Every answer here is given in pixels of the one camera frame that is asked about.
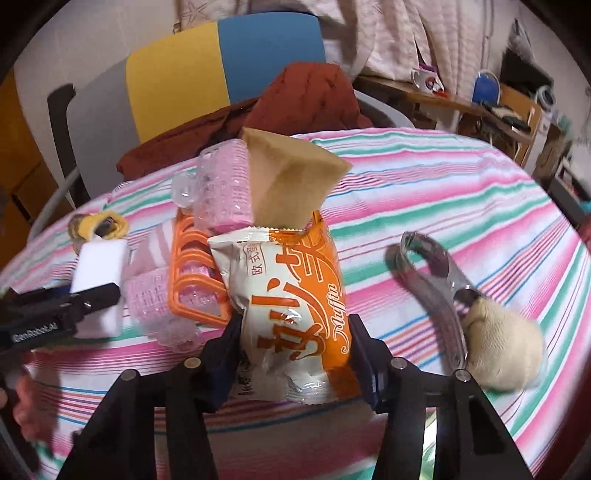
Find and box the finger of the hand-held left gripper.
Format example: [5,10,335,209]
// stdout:
[46,282,122,324]

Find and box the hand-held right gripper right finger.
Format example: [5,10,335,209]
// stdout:
[348,313,536,480]

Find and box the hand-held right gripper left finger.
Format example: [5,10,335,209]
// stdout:
[55,314,243,480]

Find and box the white sponge block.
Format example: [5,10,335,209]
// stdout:
[69,237,130,340]

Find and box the pink mesh hair roller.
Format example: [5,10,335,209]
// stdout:
[126,268,204,354]

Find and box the pink sock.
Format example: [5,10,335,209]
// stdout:
[124,222,178,282]

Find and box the orange white snack packet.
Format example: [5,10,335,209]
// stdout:
[207,210,358,404]

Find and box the person's left hand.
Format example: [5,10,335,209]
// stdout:
[0,364,61,444]

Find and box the orange plastic basket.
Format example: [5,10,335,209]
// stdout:
[167,213,234,329]

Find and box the metal pliers tool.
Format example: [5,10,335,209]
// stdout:
[385,231,483,370]

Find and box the pink hair roller with clip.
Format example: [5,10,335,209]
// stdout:
[170,140,256,232]

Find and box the grey yellow blue chair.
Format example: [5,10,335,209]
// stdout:
[28,18,416,217]

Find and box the red-brown padded jacket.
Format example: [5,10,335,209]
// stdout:
[116,62,372,183]

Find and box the wooden desk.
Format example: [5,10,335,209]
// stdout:
[355,74,536,144]

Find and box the light wooden side cabinet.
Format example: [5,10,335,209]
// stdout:
[501,83,559,167]

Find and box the white mug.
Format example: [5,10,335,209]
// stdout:
[411,67,446,95]

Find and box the pale pink curtain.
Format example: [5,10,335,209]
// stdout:
[175,0,490,86]

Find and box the black monitor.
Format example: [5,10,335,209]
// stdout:
[501,46,555,93]

